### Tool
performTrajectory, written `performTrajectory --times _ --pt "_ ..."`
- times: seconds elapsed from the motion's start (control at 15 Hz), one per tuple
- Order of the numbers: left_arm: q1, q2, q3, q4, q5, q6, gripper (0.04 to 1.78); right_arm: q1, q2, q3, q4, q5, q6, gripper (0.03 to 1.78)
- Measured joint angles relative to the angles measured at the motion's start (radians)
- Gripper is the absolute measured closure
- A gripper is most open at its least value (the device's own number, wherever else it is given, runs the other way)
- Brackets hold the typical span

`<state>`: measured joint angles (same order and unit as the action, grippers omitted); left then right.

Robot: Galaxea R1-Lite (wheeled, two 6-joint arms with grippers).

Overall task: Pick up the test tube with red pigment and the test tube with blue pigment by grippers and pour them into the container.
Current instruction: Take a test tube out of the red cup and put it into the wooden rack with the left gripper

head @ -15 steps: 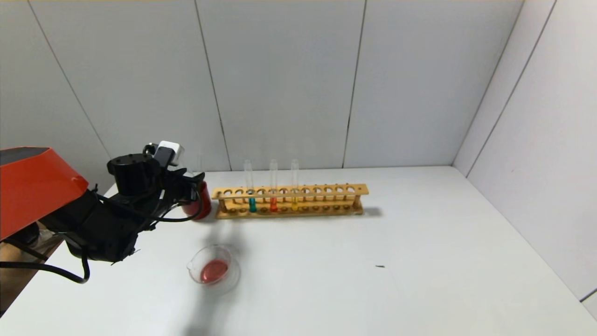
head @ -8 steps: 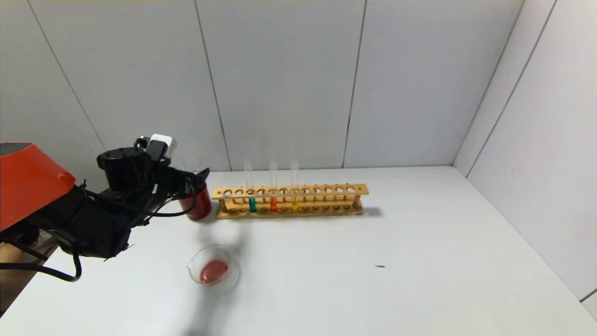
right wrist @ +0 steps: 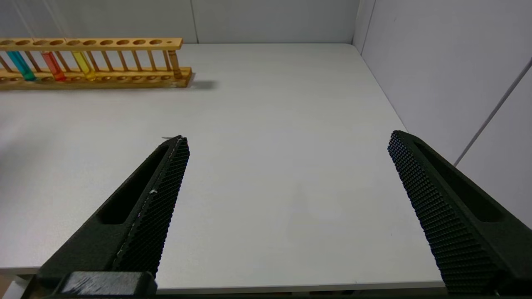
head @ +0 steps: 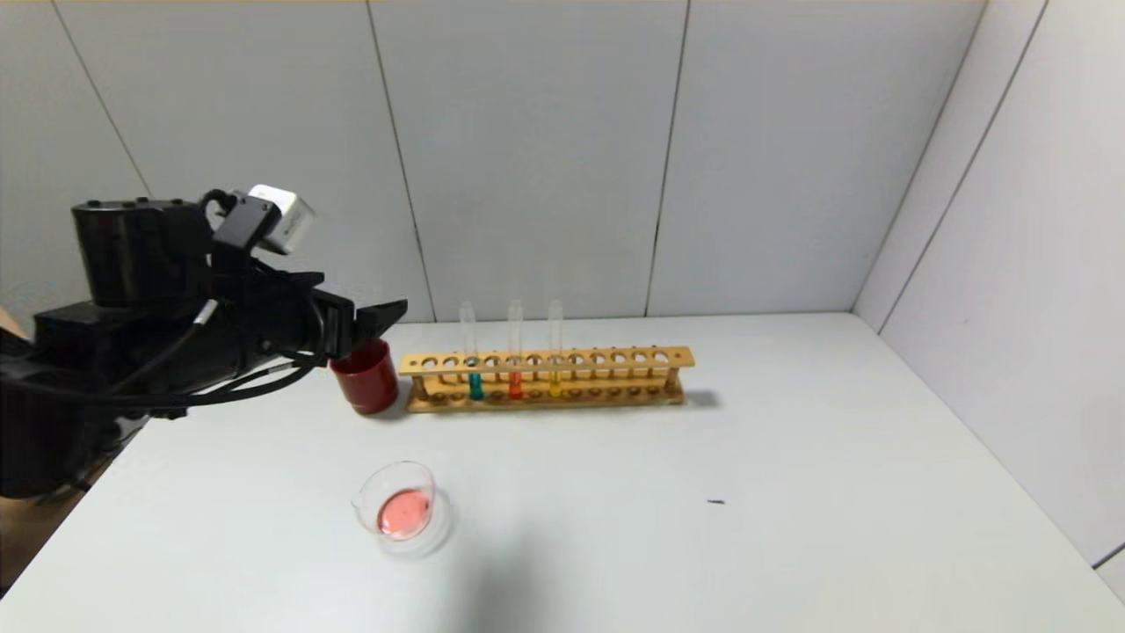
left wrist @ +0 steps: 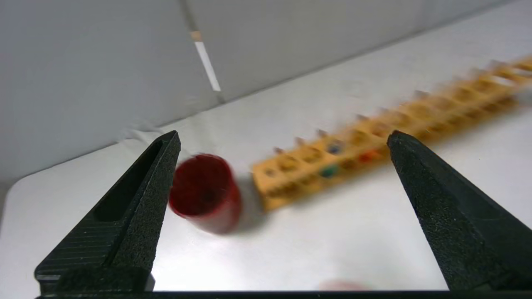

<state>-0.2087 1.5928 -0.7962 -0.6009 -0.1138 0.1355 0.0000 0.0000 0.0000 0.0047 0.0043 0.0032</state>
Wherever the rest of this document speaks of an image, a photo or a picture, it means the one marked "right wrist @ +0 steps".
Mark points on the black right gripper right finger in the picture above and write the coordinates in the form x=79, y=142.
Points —
x=449, y=216

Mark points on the test tube blue pigment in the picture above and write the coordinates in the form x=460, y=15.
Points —
x=23, y=66

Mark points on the wooden test tube rack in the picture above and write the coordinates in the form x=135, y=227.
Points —
x=104, y=42

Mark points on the test tube yellow pigment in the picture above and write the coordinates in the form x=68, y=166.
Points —
x=84, y=66

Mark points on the test tube red pigment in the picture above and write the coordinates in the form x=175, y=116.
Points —
x=54, y=68

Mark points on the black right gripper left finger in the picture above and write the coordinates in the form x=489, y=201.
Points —
x=145, y=216

